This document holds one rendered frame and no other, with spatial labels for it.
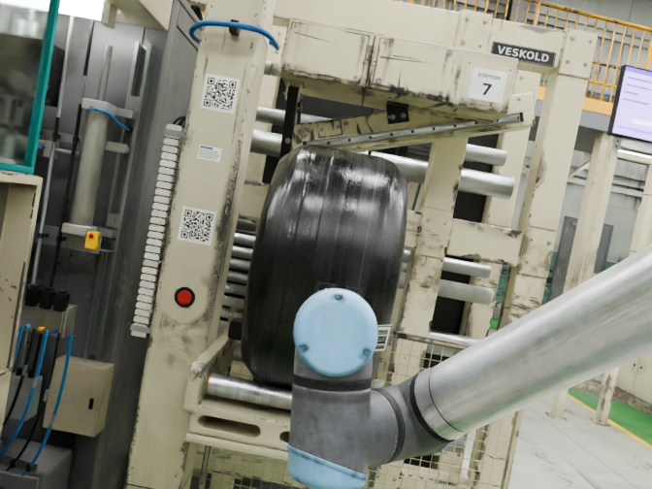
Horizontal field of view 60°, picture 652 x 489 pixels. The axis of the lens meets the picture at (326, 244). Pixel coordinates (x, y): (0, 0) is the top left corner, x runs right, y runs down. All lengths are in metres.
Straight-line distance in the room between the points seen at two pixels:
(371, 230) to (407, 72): 0.60
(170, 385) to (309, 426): 0.74
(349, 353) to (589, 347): 0.23
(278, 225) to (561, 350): 0.62
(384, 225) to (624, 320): 0.59
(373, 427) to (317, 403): 0.08
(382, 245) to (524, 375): 0.51
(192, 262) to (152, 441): 0.41
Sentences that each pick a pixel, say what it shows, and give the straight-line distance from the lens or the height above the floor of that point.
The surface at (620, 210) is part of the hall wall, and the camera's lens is 12.41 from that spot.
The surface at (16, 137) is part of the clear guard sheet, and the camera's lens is 1.16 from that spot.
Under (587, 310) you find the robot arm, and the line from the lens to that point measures 0.59.
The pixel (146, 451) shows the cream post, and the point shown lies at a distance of 1.41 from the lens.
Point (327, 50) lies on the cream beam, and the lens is 1.56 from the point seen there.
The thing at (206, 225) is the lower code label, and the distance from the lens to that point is 1.27.
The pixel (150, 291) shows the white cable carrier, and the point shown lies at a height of 1.06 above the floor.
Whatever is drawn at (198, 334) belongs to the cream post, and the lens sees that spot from 1.30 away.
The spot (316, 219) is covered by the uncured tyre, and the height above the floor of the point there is 1.28.
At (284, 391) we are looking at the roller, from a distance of 1.23.
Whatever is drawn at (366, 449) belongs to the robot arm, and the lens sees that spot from 0.67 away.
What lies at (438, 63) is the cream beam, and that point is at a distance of 1.57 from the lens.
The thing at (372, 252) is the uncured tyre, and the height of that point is 1.24.
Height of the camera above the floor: 1.30
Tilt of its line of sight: 3 degrees down
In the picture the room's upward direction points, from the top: 11 degrees clockwise
